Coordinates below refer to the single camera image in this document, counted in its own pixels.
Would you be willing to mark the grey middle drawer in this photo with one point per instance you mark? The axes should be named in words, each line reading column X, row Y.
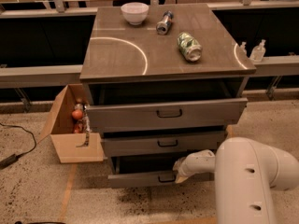
column 162, row 143

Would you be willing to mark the orange ball in box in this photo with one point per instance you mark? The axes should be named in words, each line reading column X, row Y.
column 77, row 114

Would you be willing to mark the clear pump bottle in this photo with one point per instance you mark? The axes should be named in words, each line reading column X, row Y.
column 258, row 52

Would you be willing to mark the grey drawer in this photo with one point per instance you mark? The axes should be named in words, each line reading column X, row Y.
column 162, row 143
column 144, row 170
column 163, row 116

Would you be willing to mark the cardboard box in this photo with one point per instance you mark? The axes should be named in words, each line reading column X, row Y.
column 62, row 129

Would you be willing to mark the white bowl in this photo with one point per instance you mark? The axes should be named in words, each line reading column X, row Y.
column 135, row 13

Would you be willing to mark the grey drawer cabinet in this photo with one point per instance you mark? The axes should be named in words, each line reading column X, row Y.
column 127, row 65

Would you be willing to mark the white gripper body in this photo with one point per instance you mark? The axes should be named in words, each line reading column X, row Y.
column 189, row 166

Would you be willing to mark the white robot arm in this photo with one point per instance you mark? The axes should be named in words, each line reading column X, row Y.
column 245, row 173

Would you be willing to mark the grey metal rail bench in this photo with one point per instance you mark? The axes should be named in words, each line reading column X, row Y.
column 46, row 76

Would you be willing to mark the green white can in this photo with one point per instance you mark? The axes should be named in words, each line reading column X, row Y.
column 189, row 47

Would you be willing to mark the grey bottom drawer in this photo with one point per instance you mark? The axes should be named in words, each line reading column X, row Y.
column 144, row 170

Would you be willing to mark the blue silver can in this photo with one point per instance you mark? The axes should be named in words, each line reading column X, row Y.
column 163, row 26

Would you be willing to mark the grey top drawer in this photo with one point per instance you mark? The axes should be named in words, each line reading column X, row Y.
column 163, row 116

